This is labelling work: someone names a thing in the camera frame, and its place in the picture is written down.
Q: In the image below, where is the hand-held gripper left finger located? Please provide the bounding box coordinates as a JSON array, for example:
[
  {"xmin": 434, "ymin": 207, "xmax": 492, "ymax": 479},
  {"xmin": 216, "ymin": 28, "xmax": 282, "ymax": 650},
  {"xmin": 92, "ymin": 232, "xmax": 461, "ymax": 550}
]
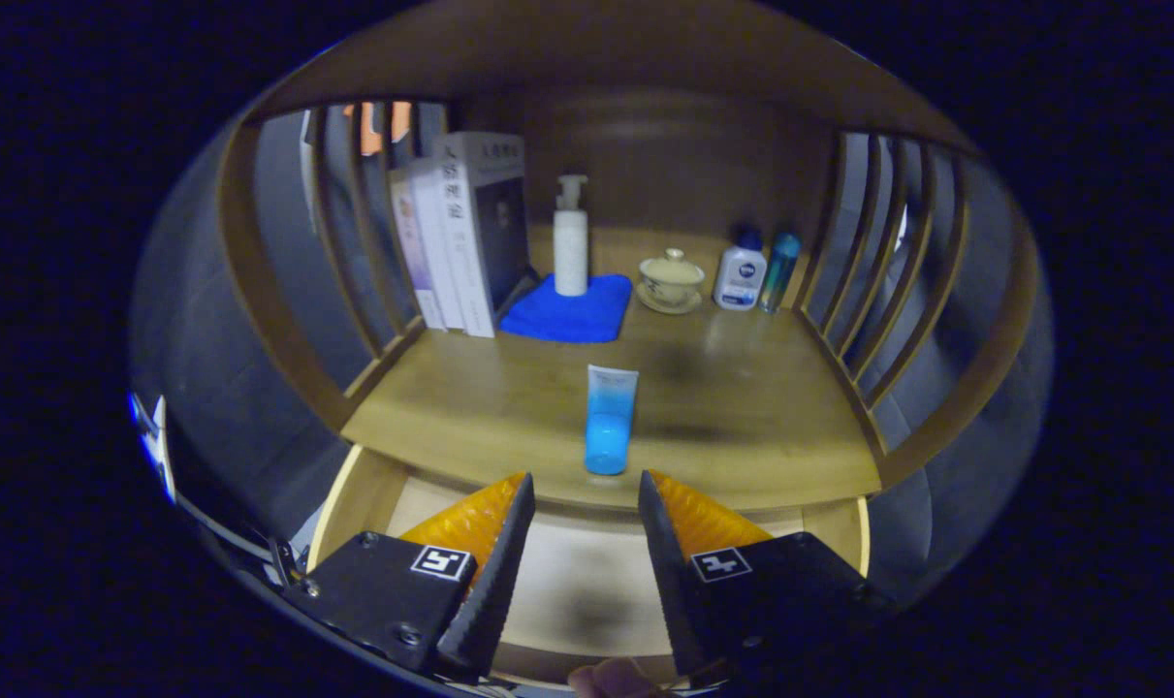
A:
[{"xmin": 286, "ymin": 472, "xmax": 537, "ymax": 678}]

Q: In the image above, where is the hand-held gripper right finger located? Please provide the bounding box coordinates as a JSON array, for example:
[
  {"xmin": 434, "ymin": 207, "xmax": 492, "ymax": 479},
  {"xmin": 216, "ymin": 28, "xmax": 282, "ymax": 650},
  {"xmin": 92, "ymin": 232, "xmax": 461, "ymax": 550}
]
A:
[{"xmin": 638, "ymin": 470, "xmax": 898, "ymax": 680}]

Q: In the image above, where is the wooden drawer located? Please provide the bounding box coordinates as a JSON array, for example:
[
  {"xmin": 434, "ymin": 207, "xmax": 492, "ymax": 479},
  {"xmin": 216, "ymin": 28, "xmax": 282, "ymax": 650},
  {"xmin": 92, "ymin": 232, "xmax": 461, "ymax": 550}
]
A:
[{"xmin": 305, "ymin": 446, "xmax": 873, "ymax": 684}]

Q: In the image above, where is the blue squeeze tube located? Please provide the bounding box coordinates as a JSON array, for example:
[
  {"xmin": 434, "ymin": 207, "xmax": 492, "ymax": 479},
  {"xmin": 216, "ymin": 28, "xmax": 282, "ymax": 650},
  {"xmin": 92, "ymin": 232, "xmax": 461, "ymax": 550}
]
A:
[{"xmin": 585, "ymin": 365, "xmax": 640, "ymax": 477}]

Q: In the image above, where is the wooden countertop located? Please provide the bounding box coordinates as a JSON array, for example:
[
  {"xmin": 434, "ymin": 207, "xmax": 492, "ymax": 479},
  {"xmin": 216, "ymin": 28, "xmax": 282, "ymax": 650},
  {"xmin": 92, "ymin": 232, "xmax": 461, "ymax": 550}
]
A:
[{"xmin": 339, "ymin": 228, "xmax": 883, "ymax": 513}]

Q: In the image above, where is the wooden cabinet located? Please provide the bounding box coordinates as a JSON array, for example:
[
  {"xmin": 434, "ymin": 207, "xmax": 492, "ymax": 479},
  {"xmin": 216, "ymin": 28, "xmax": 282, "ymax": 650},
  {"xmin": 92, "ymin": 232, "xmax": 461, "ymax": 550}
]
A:
[{"xmin": 213, "ymin": 0, "xmax": 1043, "ymax": 684}]

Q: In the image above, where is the blue folded cloth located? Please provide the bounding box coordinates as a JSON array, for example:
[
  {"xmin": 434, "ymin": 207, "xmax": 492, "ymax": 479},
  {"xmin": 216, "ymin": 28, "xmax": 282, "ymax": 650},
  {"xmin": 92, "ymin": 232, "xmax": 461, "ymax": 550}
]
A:
[{"xmin": 497, "ymin": 273, "xmax": 634, "ymax": 344}]

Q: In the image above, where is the beige lidded teacup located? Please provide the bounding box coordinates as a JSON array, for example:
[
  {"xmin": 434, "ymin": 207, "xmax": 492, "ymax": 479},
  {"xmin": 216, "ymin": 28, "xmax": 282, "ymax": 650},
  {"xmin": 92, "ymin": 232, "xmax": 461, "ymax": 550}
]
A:
[{"xmin": 636, "ymin": 248, "xmax": 706, "ymax": 315}]

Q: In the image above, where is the white lotion bottle blue cap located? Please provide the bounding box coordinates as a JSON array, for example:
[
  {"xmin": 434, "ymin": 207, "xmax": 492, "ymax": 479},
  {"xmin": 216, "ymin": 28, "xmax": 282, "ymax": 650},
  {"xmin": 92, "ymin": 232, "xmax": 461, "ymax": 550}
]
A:
[{"xmin": 712, "ymin": 226, "xmax": 768, "ymax": 312}]

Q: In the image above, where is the slim teal bottle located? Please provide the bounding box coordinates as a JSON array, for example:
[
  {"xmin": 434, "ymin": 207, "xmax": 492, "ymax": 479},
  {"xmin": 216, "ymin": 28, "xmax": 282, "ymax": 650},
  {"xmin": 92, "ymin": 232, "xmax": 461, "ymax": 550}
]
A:
[{"xmin": 758, "ymin": 232, "xmax": 802, "ymax": 314}]

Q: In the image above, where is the thin white purple book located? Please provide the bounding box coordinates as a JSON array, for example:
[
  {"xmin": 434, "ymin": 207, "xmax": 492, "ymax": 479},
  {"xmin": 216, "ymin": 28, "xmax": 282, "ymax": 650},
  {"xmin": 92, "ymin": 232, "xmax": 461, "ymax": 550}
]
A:
[{"xmin": 389, "ymin": 170, "xmax": 449, "ymax": 332}]

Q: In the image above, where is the thick white black book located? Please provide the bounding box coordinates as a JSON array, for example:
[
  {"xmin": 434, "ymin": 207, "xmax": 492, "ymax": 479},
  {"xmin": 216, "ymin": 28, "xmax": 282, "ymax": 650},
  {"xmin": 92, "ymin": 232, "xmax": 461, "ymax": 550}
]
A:
[{"xmin": 433, "ymin": 131, "xmax": 537, "ymax": 339}]

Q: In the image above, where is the white pump bottle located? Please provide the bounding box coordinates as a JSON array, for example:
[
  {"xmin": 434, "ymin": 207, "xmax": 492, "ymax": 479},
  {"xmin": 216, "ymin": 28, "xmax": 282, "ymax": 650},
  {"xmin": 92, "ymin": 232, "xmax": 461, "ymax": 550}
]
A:
[{"xmin": 553, "ymin": 174, "xmax": 590, "ymax": 298}]

